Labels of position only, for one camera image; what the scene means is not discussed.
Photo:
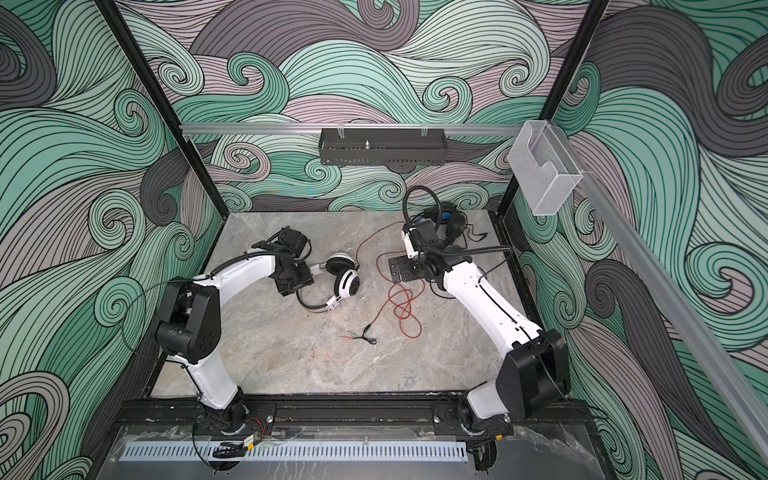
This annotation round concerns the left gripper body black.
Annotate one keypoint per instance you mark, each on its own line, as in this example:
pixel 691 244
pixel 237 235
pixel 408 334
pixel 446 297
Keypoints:
pixel 300 276

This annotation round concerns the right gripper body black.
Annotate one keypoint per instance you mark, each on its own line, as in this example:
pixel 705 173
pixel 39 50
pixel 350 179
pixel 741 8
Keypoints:
pixel 413 268

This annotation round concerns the white black headphones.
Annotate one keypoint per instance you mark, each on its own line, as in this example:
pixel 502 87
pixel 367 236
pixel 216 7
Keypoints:
pixel 347 281

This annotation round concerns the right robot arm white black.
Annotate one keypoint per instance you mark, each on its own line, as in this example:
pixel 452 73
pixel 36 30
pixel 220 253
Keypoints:
pixel 535 367

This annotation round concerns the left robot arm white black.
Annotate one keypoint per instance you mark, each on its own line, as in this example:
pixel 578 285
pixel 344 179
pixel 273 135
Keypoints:
pixel 187 324

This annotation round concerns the black blue headphones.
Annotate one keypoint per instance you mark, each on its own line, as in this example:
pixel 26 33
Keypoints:
pixel 448 216

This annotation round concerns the black perforated metal tray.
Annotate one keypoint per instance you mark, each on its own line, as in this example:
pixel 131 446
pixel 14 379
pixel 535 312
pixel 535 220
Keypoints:
pixel 398 148

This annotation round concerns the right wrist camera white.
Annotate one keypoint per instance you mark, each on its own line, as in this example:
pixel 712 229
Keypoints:
pixel 417 236

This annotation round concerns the aluminium rail back wall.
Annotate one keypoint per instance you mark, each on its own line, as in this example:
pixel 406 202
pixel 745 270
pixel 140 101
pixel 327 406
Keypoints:
pixel 276 128

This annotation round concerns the aluminium rail wall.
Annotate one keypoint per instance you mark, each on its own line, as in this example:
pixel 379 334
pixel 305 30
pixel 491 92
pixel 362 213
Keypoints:
pixel 276 128
pixel 732 385

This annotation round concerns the clear plastic wall bin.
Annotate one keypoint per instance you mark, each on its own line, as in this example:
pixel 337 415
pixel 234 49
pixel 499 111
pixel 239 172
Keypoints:
pixel 544 163

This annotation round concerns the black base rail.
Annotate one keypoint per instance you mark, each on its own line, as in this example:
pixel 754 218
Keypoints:
pixel 442 413

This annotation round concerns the white slotted cable duct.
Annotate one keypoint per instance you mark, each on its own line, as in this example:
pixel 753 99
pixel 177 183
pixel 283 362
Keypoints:
pixel 300 451

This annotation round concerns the aluminium rail right wall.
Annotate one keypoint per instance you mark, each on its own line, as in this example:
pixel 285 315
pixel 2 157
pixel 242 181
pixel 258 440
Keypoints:
pixel 732 385

